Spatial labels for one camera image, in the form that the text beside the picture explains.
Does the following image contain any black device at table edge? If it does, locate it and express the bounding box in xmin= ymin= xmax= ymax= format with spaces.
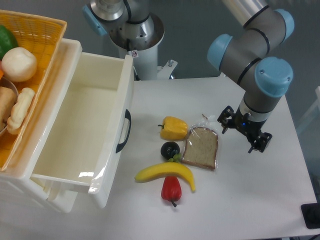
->
xmin=300 ymin=203 xmax=320 ymax=229

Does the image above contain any metal bowl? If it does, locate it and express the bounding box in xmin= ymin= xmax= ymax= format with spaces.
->
xmin=0 ymin=77 xmax=18 ymax=136

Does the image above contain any white round bun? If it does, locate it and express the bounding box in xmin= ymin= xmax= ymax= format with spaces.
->
xmin=1 ymin=47 xmax=38 ymax=83

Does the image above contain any red bell pepper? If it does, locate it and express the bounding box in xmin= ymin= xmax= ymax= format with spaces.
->
xmin=161 ymin=176 xmax=182 ymax=208

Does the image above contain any dark purple mangosteen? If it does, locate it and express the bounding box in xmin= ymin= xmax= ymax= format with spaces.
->
xmin=160 ymin=141 xmax=182 ymax=163

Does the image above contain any cream twisted bread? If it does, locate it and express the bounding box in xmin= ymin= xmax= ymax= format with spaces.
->
xmin=7 ymin=87 xmax=35 ymax=135

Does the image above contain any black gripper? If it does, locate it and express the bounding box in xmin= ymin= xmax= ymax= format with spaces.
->
xmin=217 ymin=105 xmax=273 ymax=154

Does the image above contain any white open plastic drawer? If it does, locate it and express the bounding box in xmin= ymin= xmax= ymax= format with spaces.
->
xmin=32 ymin=53 xmax=134 ymax=213

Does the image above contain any yellow bell pepper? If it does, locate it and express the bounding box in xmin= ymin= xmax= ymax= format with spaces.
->
xmin=158 ymin=116 xmax=189 ymax=141

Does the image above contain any orange woven basket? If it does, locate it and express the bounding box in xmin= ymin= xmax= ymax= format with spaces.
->
xmin=0 ymin=9 xmax=67 ymax=172

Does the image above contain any beige bread roll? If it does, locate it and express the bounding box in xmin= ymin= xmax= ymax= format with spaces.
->
xmin=0 ymin=86 xmax=17 ymax=131

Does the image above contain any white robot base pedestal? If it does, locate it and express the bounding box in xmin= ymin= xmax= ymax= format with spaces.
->
xmin=109 ymin=13 xmax=178 ymax=81

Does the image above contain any green bell pepper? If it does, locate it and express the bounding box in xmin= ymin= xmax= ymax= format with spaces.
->
xmin=0 ymin=25 xmax=19 ymax=60

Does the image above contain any bagged bread slice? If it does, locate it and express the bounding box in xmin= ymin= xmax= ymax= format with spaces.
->
xmin=181 ymin=114 xmax=219 ymax=171

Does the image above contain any white plastic drawer cabinet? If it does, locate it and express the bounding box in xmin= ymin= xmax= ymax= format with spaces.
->
xmin=0 ymin=39 xmax=82 ymax=213

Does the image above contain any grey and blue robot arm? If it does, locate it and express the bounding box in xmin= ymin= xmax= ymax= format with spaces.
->
xmin=82 ymin=0 xmax=295 ymax=152

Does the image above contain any yellow banana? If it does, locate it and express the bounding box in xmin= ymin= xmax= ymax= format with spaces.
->
xmin=134 ymin=162 xmax=196 ymax=192

